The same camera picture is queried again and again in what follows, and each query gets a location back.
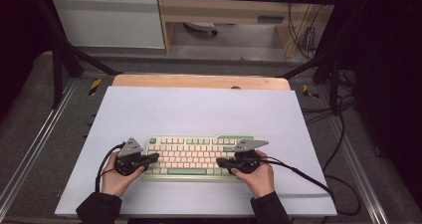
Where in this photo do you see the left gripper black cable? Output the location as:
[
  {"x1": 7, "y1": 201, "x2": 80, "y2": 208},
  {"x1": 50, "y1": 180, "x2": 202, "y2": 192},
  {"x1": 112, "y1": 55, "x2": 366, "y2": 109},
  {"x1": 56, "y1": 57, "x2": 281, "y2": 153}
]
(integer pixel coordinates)
[{"x1": 95, "y1": 142, "x2": 125, "y2": 194}]

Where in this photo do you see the white board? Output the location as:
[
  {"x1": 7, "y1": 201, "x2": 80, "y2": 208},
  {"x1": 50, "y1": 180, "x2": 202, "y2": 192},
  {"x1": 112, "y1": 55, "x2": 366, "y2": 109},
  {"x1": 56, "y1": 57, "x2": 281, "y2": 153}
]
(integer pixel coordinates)
[{"x1": 54, "y1": 86, "x2": 338, "y2": 218}]

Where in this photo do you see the green and pink keyboard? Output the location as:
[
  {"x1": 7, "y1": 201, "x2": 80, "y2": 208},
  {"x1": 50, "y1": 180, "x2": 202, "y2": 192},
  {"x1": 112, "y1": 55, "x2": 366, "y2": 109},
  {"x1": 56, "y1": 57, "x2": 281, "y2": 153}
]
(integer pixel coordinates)
[{"x1": 141, "y1": 133, "x2": 257, "y2": 184}]

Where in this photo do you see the person's right hand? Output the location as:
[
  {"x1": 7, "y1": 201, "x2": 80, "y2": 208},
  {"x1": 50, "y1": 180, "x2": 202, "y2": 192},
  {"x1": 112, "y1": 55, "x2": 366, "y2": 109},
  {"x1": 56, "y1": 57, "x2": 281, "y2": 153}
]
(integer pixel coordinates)
[{"x1": 230, "y1": 149, "x2": 276, "y2": 199}]

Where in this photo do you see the aluminium floor rail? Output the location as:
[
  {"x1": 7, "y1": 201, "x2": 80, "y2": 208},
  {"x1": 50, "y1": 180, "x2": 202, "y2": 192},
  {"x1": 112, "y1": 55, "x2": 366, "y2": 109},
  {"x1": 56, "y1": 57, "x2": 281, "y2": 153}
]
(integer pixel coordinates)
[
  {"x1": 326, "y1": 113, "x2": 390, "y2": 224},
  {"x1": 0, "y1": 79, "x2": 80, "y2": 212}
]

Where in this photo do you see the dark curtain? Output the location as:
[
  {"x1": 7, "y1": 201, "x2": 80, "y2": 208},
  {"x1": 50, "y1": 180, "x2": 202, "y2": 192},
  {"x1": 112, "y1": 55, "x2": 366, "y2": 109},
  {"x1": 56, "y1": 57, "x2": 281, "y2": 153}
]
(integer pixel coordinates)
[
  {"x1": 0, "y1": 0, "x2": 56, "y2": 119},
  {"x1": 326, "y1": 0, "x2": 422, "y2": 203}
]

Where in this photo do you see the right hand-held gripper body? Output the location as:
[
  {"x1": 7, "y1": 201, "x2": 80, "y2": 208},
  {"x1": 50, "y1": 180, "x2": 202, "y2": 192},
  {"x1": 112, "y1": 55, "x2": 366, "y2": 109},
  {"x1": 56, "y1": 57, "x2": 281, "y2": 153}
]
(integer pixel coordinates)
[{"x1": 228, "y1": 138, "x2": 270, "y2": 175}]

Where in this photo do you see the white chair base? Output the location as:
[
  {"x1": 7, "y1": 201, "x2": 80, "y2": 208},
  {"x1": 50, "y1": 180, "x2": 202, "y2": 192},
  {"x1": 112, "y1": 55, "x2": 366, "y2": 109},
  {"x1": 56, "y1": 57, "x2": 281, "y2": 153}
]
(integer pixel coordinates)
[{"x1": 182, "y1": 21, "x2": 219, "y2": 37}]

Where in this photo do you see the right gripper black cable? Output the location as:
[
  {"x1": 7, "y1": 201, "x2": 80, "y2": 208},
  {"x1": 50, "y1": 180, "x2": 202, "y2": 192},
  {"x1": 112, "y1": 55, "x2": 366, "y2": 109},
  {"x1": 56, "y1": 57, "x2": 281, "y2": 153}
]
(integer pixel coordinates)
[{"x1": 260, "y1": 155, "x2": 363, "y2": 217}]

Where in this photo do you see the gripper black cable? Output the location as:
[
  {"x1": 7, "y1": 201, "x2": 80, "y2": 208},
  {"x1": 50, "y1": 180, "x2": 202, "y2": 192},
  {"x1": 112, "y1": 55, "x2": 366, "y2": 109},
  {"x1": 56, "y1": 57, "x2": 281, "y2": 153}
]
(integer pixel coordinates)
[
  {"x1": 260, "y1": 155, "x2": 363, "y2": 217},
  {"x1": 95, "y1": 142, "x2": 125, "y2": 194}
]

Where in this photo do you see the yellow and black tape strip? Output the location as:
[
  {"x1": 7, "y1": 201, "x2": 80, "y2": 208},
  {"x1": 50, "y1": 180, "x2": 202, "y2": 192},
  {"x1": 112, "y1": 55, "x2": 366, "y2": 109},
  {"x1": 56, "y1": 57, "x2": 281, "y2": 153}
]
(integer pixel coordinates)
[
  {"x1": 88, "y1": 78, "x2": 103, "y2": 97},
  {"x1": 301, "y1": 84, "x2": 320, "y2": 100}
]

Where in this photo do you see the bundle of hanging cables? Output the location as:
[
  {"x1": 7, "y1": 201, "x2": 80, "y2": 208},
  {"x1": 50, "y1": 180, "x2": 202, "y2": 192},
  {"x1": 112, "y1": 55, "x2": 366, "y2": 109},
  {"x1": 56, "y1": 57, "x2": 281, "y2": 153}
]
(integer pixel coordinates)
[{"x1": 286, "y1": 0, "x2": 330, "y2": 60}]

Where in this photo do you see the wooden table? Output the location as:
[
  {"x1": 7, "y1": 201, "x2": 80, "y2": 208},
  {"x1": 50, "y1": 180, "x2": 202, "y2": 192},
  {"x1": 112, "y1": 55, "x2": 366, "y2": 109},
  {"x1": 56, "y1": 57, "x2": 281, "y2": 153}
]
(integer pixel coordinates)
[{"x1": 111, "y1": 74, "x2": 292, "y2": 92}]

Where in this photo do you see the black floor cable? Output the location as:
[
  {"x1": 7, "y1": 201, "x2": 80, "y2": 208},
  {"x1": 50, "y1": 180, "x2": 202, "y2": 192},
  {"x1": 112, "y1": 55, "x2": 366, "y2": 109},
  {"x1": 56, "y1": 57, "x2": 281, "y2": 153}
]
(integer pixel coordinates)
[{"x1": 300, "y1": 93, "x2": 358, "y2": 172}]

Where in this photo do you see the light wooden desk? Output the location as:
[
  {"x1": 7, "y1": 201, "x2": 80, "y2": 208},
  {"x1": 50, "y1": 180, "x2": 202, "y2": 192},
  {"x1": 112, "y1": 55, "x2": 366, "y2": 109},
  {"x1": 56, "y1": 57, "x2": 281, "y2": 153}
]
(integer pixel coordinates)
[{"x1": 155, "y1": 0, "x2": 343, "y2": 58}]

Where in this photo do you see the person's left hand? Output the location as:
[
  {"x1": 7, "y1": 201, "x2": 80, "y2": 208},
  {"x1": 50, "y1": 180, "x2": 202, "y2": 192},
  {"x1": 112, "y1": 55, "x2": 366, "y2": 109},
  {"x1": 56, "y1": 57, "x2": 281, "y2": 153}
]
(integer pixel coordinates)
[{"x1": 101, "y1": 150, "x2": 146, "y2": 198}]

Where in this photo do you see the white cabinet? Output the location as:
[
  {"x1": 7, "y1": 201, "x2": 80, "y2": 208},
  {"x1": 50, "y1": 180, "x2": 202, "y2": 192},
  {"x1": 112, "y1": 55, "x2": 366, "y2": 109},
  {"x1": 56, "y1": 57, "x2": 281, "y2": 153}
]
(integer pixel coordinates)
[{"x1": 50, "y1": 0, "x2": 166, "y2": 50}]

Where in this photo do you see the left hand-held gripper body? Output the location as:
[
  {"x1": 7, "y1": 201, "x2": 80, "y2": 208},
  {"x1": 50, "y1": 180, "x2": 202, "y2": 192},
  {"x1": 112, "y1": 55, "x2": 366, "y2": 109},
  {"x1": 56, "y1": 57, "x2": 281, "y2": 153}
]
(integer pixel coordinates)
[{"x1": 113, "y1": 136, "x2": 151, "y2": 177}]

